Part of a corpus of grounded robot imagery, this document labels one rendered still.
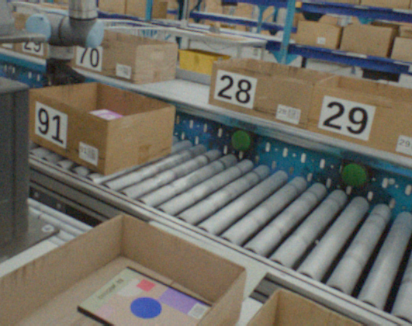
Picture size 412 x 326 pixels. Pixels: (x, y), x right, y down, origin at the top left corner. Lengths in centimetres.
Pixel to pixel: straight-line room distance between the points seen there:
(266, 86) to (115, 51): 71
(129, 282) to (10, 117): 38
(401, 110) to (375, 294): 60
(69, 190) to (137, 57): 74
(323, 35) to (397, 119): 457
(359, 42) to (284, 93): 435
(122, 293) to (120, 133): 57
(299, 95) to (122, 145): 60
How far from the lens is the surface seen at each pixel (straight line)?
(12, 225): 99
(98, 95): 170
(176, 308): 80
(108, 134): 124
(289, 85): 147
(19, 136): 91
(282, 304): 76
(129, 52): 185
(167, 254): 86
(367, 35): 577
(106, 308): 80
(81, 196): 126
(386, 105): 140
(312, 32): 597
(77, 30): 145
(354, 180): 139
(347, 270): 103
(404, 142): 141
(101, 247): 88
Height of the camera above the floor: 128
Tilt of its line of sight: 16 degrees down
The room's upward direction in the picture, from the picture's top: 7 degrees clockwise
